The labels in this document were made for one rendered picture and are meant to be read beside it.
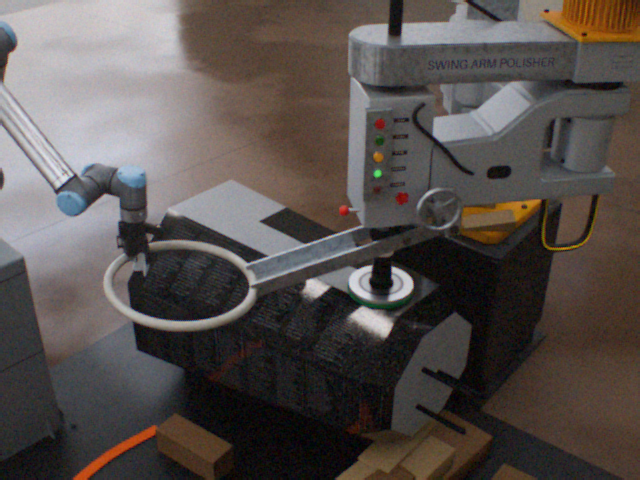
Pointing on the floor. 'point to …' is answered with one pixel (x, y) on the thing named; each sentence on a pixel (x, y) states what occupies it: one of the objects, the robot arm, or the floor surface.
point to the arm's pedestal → (22, 362)
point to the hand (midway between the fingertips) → (142, 268)
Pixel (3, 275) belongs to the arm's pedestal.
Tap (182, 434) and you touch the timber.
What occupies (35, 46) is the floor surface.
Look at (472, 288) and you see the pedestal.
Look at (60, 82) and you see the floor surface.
